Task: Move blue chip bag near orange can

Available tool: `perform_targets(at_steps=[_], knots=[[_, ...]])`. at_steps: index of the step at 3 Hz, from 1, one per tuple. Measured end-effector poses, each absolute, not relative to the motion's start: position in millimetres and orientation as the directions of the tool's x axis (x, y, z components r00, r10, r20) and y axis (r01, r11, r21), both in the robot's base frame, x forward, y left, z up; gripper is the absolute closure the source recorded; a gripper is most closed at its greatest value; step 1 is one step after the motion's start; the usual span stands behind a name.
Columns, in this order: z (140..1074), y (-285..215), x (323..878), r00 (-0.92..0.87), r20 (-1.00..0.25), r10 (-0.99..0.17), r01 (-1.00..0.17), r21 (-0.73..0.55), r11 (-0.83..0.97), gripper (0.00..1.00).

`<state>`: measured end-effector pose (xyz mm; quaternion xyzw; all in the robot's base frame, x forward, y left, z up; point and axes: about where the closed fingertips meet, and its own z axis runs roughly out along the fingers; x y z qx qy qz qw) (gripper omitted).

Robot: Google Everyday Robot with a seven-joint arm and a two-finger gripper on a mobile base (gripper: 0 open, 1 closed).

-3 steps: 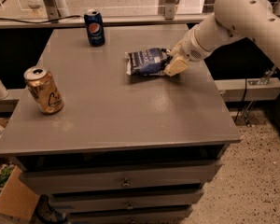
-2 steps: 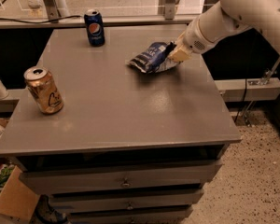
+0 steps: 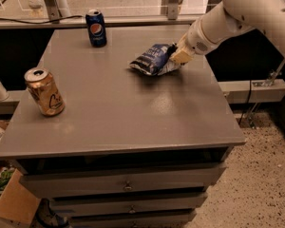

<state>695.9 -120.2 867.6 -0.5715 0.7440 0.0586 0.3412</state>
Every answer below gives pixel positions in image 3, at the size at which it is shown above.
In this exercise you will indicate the orange gold soda can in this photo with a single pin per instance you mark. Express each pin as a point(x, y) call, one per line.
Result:
point(43, 89)

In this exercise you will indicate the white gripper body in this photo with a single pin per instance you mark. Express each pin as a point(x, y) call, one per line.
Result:
point(195, 41)

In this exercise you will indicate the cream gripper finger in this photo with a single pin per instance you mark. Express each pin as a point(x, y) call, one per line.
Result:
point(182, 43)
point(181, 57)

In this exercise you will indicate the blue chip bag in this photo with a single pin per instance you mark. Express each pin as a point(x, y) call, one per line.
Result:
point(156, 60)

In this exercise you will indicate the grey drawer cabinet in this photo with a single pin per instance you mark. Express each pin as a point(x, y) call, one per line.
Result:
point(168, 135)

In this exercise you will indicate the blue Pepsi can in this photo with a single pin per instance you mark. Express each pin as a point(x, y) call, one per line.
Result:
point(96, 28)

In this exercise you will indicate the top drawer knob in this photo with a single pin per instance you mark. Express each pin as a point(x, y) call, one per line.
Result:
point(128, 187)

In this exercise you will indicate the cardboard box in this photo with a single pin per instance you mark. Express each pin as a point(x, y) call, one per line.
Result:
point(17, 205)

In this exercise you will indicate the middle drawer knob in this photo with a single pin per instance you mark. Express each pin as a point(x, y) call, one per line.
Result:
point(132, 210)

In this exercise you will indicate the drawer knob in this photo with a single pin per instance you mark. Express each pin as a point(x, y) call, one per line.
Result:
point(132, 210)
point(128, 187)

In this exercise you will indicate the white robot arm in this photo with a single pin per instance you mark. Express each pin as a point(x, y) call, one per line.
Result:
point(231, 18)

